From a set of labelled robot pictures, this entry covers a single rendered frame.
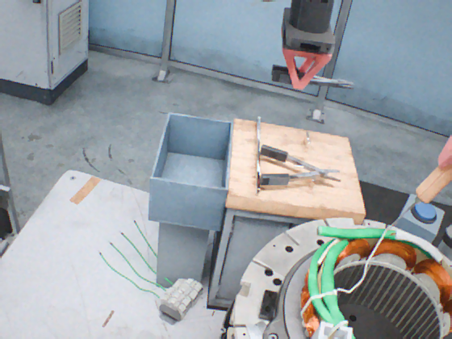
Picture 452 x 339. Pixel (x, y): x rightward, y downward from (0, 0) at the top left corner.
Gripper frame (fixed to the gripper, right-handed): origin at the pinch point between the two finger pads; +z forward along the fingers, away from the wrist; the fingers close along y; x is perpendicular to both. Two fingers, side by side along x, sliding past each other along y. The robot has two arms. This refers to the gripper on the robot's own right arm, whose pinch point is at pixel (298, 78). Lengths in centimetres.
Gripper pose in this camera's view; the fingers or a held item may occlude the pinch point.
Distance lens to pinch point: 69.6
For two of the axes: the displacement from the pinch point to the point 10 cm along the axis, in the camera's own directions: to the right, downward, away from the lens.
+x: 9.9, 1.1, 0.0
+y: -0.7, 6.8, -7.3
